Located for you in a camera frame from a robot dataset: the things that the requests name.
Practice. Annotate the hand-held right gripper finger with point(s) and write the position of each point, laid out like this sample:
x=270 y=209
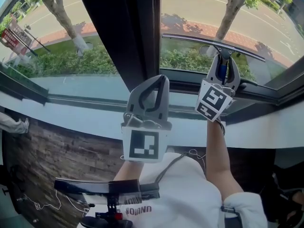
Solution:
x=215 y=70
x=233 y=79

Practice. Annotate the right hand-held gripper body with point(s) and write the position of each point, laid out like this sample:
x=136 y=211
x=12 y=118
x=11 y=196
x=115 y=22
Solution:
x=212 y=98

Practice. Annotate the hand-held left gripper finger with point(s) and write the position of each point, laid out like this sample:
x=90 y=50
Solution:
x=133 y=98
x=164 y=98

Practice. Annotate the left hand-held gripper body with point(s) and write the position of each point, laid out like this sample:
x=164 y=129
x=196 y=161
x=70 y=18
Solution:
x=143 y=144

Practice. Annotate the narrow window glass pane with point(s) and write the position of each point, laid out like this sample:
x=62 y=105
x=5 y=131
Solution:
x=183 y=98

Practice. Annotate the hinged window glass pane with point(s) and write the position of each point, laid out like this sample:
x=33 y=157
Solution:
x=261 y=20

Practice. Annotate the large window glass pane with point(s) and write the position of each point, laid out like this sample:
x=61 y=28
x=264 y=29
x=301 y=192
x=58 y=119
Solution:
x=59 y=63

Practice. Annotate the person's right forearm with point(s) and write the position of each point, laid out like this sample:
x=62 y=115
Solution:
x=217 y=155

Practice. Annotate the person's left forearm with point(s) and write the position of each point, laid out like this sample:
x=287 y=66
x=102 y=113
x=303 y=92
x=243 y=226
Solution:
x=129 y=171

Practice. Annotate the tree with white-painted trunk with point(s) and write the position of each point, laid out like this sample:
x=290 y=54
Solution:
x=59 y=13
x=228 y=13

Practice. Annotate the black chest-mounted screen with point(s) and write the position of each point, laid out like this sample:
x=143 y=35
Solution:
x=99 y=186

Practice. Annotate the white window sill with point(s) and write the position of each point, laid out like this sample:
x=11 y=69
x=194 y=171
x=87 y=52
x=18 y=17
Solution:
x=71 y=122

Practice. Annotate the person's white shirt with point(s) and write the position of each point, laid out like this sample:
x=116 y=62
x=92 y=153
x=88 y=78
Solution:
x=190 y=193

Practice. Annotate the red sign board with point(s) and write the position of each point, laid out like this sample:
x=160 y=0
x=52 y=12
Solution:
x=14 y=37

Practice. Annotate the window with dark frame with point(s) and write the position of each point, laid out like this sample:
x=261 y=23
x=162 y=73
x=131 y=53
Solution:
x=123 y=32

